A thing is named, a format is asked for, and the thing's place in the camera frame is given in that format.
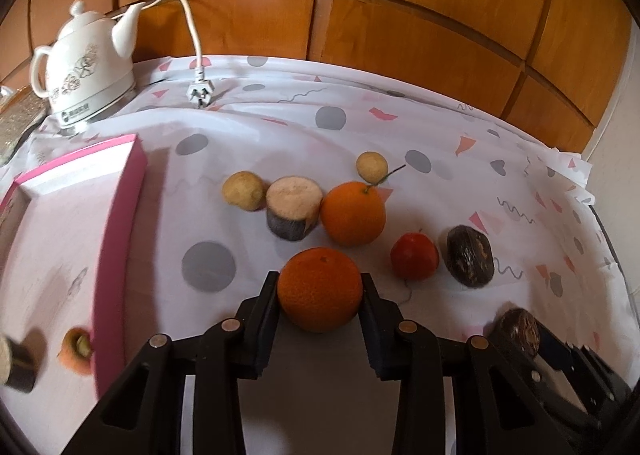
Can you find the small potato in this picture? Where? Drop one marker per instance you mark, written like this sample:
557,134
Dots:
371,166
243,191

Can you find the small carrot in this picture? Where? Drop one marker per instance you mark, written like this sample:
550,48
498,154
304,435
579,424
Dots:
75,350

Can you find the pink cardboard box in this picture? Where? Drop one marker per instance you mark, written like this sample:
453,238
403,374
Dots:
120,245

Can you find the orange with stem twig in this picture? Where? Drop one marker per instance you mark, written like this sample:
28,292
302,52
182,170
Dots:
352,215

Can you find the white floral ceramic kettle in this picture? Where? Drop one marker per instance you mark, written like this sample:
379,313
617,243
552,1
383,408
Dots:
85,55

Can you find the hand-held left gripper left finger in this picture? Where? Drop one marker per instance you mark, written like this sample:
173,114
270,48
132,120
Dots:
267,330

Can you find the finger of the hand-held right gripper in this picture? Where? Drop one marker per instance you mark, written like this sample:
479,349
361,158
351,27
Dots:
555,345

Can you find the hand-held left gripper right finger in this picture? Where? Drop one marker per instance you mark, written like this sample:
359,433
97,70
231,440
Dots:
372,330

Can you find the red tomato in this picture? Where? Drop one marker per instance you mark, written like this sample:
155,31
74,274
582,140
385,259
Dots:
414,257

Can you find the silver embossed tissue box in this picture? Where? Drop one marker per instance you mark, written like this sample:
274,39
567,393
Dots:
20,120

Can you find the silver kettle base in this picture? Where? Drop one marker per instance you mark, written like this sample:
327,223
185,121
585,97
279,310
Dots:
75,127

